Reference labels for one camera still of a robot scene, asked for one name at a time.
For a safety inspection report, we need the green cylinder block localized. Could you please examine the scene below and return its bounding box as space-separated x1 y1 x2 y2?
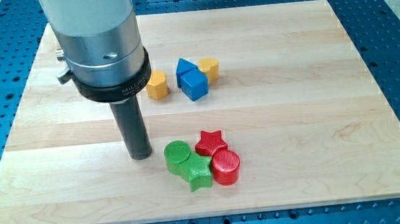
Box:
163 140 190 176

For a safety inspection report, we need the yellow hexagon block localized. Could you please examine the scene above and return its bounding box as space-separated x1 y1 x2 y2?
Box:
197 57 219 84
146 70 169 100

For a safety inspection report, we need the green star block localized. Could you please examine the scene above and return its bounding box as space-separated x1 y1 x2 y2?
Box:
179 151 213 191

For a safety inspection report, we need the blue triangle block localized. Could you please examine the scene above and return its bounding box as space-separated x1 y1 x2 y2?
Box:
175 58 197 87

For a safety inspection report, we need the wooden board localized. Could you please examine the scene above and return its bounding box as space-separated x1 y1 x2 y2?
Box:
0 0 400 224

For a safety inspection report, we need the red star block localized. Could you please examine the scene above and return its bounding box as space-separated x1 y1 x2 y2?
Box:
195 131 228 157

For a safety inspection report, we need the yellow hexagon block right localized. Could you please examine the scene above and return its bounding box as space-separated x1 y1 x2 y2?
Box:
197 57 219 84

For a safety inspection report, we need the blue cube block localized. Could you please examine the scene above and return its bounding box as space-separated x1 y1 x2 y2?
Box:
179 69 208 101

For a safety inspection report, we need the yellow hexagon block left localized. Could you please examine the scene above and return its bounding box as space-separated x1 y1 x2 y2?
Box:
146 70 169 100

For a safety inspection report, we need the red cylinder block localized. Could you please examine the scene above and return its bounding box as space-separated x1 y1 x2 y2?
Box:
211 150 241 186

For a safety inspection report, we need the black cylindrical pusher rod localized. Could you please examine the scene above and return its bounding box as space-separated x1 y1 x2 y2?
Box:
110 96 152 160

